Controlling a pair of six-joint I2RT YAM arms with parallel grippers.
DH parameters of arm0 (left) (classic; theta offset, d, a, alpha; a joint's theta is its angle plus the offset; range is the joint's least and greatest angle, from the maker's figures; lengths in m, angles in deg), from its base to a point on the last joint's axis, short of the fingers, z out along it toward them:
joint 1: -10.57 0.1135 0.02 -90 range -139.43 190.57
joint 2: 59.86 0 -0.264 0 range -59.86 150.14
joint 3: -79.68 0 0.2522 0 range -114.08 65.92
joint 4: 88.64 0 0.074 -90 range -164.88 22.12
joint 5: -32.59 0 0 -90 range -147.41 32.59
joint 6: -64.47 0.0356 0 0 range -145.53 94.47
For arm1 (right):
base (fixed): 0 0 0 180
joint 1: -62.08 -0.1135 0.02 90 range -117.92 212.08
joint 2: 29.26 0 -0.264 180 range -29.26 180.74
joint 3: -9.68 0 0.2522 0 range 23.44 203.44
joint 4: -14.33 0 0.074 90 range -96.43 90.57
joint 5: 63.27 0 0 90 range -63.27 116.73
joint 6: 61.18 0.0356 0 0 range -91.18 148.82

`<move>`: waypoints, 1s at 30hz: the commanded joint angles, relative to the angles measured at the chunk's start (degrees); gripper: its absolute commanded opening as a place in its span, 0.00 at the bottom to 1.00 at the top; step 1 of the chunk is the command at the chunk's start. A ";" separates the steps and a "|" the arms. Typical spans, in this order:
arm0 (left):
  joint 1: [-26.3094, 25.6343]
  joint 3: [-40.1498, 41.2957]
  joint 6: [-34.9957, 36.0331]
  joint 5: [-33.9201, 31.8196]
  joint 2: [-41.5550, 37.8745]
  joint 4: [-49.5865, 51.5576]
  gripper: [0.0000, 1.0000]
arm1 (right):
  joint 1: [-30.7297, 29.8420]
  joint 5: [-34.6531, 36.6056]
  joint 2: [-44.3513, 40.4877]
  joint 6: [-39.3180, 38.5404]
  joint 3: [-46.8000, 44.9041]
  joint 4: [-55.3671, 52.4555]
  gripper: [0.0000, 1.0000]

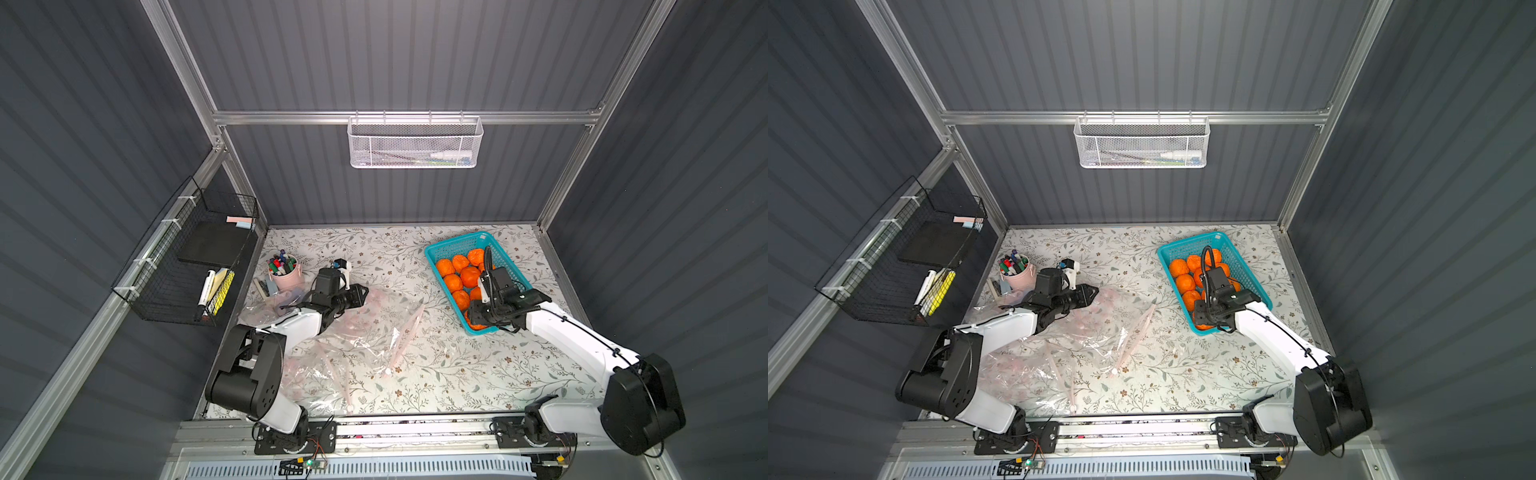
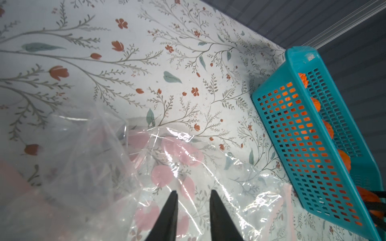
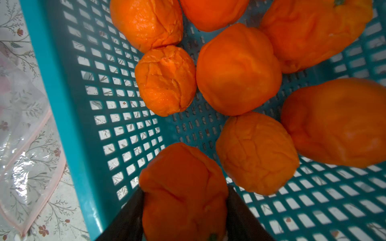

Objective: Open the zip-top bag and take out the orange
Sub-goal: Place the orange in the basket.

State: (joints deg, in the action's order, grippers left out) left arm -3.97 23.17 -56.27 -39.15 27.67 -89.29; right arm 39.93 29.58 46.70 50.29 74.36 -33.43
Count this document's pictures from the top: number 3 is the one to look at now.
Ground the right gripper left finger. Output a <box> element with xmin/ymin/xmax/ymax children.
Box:
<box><xmin>96</xmin><ymin>187</ymin><xmax>145</xmax><ymax>241</ymax></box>

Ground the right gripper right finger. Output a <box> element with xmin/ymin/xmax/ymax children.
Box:
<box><xmin>226</xmin><ymin>184</ymin><xmax>275</xmax><ymax>241</ymax></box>

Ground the orange from cluster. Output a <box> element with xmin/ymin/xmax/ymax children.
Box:
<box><xmin>135</xmin><ymin>45</ymin><xmax>197</xmax><ymax>117</ymax></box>

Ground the extra orange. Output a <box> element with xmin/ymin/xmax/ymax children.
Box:
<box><xmin>259</xmin><ymin>0</ymin><xmax>373</xmax><ymax>73</ymax></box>

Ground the teal plastic basket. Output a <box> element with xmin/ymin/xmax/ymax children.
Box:
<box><xmin>20</xmin><ymin>1</ymin><xmax>386</xmax><ymax>241</ymax></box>

